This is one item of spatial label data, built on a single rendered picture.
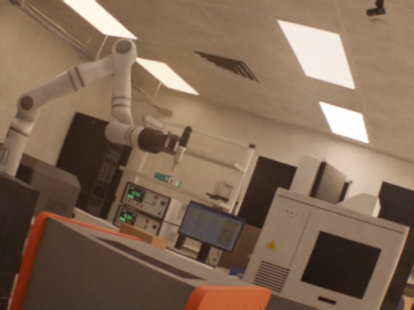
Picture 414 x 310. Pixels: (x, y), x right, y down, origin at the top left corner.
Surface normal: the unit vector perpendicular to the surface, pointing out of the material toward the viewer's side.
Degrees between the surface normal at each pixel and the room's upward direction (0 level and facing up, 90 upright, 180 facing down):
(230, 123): 90
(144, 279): 90
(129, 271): 90
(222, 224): 86
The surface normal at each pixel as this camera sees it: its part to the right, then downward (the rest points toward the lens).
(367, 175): -0.35, -0.26
